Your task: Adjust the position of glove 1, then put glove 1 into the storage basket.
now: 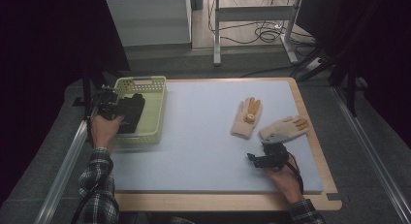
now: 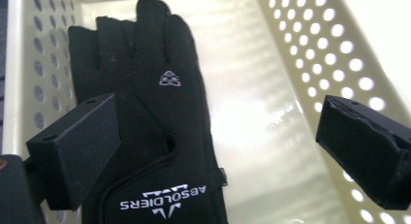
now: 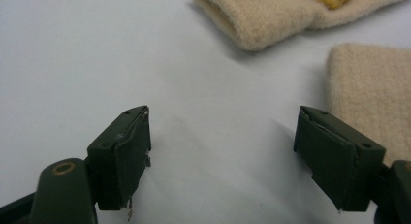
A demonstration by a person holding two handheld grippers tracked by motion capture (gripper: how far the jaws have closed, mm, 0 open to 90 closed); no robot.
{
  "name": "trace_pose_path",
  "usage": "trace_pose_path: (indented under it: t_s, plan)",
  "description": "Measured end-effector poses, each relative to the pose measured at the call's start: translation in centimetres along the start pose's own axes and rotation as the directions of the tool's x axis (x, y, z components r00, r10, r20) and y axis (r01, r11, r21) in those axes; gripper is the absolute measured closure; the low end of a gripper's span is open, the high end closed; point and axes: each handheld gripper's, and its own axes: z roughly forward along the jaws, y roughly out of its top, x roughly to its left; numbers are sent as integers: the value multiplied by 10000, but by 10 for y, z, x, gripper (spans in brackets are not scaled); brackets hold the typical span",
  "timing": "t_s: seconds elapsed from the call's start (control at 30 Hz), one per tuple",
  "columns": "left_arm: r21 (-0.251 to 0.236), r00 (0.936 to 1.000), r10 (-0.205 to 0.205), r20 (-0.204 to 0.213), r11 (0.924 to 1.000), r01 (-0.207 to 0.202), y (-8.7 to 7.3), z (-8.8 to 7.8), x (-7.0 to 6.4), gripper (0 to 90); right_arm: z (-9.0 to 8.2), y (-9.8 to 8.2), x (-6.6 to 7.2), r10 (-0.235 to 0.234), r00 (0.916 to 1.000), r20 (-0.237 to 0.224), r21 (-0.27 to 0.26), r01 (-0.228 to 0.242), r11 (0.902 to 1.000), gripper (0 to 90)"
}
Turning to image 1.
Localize light blue foam mat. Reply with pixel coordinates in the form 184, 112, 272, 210
110, 80, 325, 195

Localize right hand-held gripper black cable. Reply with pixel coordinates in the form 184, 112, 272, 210
284, 159, 305, 195

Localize left hand-held gripper black cable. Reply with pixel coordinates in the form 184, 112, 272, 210
70, 179, 100, 224

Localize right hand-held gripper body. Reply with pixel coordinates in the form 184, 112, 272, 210
261, 132, 293, 171

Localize person's left hand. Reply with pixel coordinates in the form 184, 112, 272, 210
89, 112, 126, 151

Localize pale green plastic basket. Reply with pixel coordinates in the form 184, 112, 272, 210
110, 75, 168, 146

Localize white power strip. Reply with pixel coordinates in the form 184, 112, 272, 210
304, 56, 323, 73

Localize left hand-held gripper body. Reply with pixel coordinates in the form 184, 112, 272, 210
95, 83, 123, 122

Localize black metal stand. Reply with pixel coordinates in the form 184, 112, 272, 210
329, 48, 367, 118
80, 67, 109, 121

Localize beige glove orange fingers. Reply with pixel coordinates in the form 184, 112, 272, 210
258, 114, 310, 144
230, 96, 264, 141

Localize tangle of black floor cables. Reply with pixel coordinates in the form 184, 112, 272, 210
207, 0, 317, 47

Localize white cabinet panel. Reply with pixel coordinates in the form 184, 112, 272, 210
106, 0, 193, 48

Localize aluminium rail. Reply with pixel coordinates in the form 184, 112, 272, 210
33, 96, 110, 224
330, 85, 411, 224

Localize person's right hand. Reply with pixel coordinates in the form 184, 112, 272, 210
264, 153, 305, 205

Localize white metal desk frame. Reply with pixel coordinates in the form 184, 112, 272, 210
212, 0, 305, 67

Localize hand-held gripper black cable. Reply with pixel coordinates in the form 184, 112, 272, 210
284, 159, 305, 195
70, 179, 100, 224

